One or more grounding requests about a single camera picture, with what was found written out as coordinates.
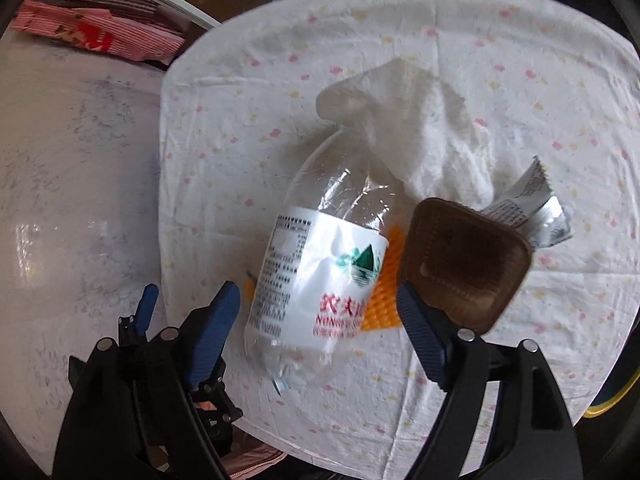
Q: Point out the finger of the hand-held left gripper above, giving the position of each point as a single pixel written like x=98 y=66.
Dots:
x=222 y=410
x=146 y=305

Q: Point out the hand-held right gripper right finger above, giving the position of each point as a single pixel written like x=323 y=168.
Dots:
x=420 y=330

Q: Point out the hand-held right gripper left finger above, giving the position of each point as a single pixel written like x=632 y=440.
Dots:
x=210 y=330

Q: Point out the orange mesh pad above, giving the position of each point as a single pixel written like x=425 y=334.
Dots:
x=387 y=260

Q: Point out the brown plastic tray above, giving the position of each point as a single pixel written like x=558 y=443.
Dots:
x=465 y=260

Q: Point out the clear white-label plastic bottle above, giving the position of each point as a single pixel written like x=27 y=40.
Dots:
x=320 y=270

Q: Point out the silver white snack wrapper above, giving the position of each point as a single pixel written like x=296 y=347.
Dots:
x=530 y=210

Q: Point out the yellow-rimmed trash bin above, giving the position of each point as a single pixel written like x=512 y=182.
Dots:
x=602 y=411

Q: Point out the white tissue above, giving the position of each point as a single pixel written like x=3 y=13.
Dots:
x=425 y=125

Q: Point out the pink garment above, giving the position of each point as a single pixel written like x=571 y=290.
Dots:
x=255 y=465

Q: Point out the red striped apron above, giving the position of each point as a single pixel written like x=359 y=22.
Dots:
x=100 y=35

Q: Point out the white floral tablecloth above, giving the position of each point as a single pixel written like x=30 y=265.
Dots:
x=550 y=85

